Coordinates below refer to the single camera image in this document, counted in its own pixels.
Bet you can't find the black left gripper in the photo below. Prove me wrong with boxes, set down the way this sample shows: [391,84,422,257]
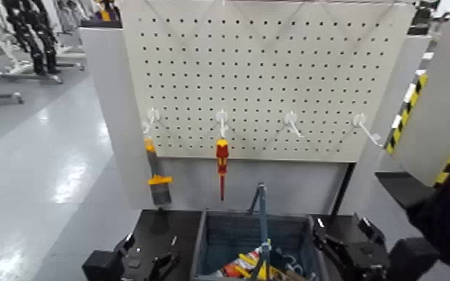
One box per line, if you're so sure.
[114,232,181,281]

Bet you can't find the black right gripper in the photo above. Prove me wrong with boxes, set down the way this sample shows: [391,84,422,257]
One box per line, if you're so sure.
[312,213,393,281]

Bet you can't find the blue grey crate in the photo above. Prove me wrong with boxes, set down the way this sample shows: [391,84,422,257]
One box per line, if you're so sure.
[190,209,326,281]

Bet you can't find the grey metal scissors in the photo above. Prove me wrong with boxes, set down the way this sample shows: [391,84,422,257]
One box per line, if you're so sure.
[279,253,305,277]

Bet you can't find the red white orange package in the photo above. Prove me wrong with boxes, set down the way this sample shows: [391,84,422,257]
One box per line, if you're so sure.
[220,248,260,279]

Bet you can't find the white pegboard hook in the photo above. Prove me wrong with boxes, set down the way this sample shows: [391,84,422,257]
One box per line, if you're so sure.
[142,107,161,135]
[283,111,306,140]
[215,109,230,140]
[351,113,384,147]

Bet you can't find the red yellow screwdriver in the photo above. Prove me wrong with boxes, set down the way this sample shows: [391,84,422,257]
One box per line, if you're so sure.
[215,138,230,203]

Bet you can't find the white partition panel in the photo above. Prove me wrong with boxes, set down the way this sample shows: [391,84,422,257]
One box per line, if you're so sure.
[78,26,433,216]

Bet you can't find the grey hazard striped panel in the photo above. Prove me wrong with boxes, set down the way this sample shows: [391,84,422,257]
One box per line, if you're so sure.
[383,0,450,188]

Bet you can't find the white perforated pegboard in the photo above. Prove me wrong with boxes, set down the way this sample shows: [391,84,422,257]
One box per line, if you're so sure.
[120,0,416,163]

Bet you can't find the grey wheeled stand base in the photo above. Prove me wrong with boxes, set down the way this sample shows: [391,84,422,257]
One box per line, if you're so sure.
[0,70,65,85]

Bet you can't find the black equipment box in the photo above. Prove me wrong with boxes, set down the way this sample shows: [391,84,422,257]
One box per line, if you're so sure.
[406,0,443,37]

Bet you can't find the yellow black machine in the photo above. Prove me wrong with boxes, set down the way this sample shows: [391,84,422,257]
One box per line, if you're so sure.
[94,0,123,23]

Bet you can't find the black humanoid robot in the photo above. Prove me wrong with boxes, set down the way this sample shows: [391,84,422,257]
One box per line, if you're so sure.
[1,0,62,76]

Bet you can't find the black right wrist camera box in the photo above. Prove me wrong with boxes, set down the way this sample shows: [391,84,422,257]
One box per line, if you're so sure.
[389,236,441,281]

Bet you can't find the wooden tool handle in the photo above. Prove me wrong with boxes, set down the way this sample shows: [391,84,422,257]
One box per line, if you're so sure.
[283,265,309,281]

